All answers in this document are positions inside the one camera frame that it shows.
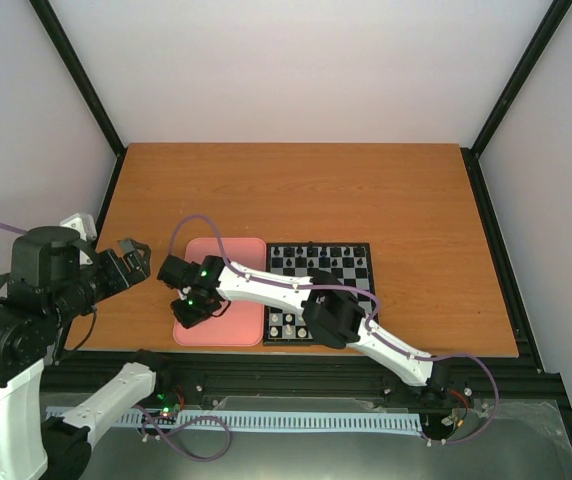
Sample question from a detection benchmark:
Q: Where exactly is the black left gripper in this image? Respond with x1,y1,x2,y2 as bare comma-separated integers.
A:
55,234,154,321

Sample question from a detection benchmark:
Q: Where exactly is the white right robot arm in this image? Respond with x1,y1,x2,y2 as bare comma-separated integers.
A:
157,255,447,402

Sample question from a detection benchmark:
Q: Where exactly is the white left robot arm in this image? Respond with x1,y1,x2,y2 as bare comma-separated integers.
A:
0,214,174,479

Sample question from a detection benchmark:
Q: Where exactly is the green circuit board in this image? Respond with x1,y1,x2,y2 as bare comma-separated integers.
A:
159,404,181,419

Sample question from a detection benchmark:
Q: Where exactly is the row of black chess pieces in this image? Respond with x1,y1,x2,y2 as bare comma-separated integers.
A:
266,242,371,269

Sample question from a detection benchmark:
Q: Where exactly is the black white chess board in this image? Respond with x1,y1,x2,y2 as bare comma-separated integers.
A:
263,261,375,346

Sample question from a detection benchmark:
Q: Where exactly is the pink plastic tray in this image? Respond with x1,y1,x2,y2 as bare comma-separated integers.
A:
173,237,266,349

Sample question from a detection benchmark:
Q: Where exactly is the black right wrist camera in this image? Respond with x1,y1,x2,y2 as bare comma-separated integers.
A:
157,255,200,292

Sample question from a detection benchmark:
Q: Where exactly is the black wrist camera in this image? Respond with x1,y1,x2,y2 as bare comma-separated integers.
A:
157,255,200,292
7,226,99,303

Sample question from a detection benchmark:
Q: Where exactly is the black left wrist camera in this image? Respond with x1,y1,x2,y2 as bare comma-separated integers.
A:
7,226,99,303

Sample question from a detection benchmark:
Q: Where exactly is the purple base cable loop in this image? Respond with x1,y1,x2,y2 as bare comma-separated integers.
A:
133,402,232,460

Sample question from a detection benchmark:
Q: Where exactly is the light blue cable duct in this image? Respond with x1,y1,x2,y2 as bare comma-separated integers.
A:
45,405,423,434

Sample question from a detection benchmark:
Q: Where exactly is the black left frame post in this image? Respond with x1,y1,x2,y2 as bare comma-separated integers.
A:
28,0,128,156

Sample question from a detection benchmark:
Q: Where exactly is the black frame post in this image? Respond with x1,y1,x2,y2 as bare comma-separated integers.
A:
28,0,128,156
469,0,572,157

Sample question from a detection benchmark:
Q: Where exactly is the black right frame post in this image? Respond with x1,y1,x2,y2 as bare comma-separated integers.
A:
469,0,572,157

